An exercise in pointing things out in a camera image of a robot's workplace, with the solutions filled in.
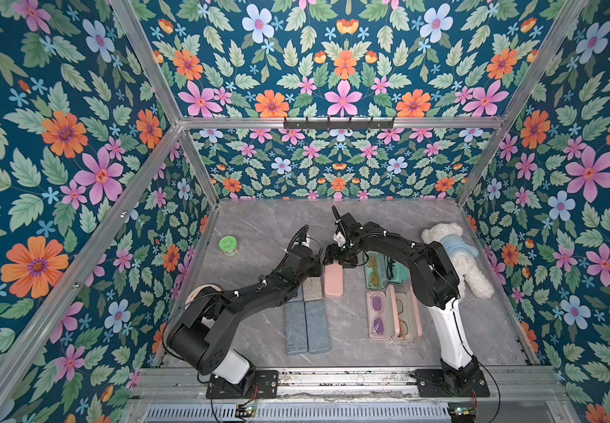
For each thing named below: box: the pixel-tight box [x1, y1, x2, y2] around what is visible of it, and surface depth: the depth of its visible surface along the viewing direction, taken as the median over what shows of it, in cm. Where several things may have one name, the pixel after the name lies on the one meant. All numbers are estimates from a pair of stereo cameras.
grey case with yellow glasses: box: [305, 299, 330, 354], surface depth 84 cm
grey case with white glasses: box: [284, 299, 308, 355], surface depth 84 cm
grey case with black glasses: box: [302, 276, 322, 302], surface depth 92 cm
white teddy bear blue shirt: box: [421, 222, 495, 299], surface depth 92 cm
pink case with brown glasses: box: [324, 260, 344, 297], surface depth 93 cm
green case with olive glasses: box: [364, 250, 388, 290], surface depth 95 cm
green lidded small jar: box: [218, 235, 239, 257], surface depth 103 cm
